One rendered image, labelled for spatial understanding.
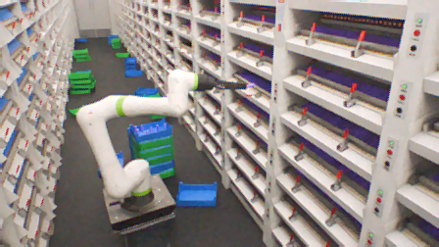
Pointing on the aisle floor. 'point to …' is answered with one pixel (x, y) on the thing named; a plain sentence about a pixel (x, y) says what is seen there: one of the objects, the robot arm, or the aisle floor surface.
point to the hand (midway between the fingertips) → (239, 85)
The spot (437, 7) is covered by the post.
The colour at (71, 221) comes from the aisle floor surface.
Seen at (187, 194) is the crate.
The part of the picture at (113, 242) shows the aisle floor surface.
